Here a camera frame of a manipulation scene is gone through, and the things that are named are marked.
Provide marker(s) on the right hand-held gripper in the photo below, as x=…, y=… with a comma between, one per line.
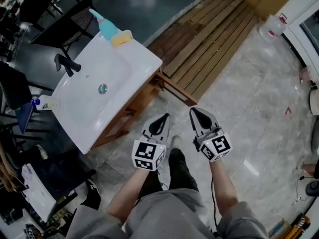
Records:
x=216, y=146

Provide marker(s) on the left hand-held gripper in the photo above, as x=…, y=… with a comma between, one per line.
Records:
x=147, y=153

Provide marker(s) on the person's right forearm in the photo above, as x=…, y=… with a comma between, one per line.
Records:
x=223, y=185

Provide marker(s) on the person's left forearm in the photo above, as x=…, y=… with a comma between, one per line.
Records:
x=127, y=195

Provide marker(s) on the wooden vanity cabinet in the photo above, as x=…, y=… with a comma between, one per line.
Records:
x=149, y=88

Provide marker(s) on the person's black trousers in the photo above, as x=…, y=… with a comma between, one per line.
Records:
x=182, y=173

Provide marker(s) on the teal sink drain stopper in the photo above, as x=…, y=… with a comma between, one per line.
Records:
x=103, y=88

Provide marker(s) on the white ceramic sink basin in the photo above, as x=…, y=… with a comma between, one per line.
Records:
x=82, y=118

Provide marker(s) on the wooden slat platform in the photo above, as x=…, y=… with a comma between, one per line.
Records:
x=211, y=38

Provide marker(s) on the person's grey sweatshirt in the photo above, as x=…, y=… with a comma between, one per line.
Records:
x=169, y=218

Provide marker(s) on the yellow sponge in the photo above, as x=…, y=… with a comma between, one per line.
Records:
x=120, y=38

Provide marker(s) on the black faucet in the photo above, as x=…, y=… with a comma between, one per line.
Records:
x=71, y=66

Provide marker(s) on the teal spray bottle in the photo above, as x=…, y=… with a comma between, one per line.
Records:
x=107, y=29

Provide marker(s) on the white hand soap bottle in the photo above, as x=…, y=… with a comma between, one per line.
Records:
x=47, y=104

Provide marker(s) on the white pot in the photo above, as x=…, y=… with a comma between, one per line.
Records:
x=314, y=98

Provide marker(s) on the pink object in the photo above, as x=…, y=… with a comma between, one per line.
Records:
x=309, y=73

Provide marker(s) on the clear water jug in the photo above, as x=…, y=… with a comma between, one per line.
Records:
x=272, y=27

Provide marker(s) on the large glass window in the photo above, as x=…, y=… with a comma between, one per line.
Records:
x=292, y=35

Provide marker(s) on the dark wicker chair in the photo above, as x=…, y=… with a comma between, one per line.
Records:
x=79, y=19

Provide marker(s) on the yellow black equipment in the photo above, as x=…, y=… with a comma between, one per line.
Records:
x=300, y=224

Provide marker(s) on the dark chair blue cushion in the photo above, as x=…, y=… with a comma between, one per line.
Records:
x=12, y=86

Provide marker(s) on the black chair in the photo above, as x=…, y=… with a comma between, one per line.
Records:
x=35, y=4

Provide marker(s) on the white table black frame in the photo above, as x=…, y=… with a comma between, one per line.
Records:
x=40, y=195

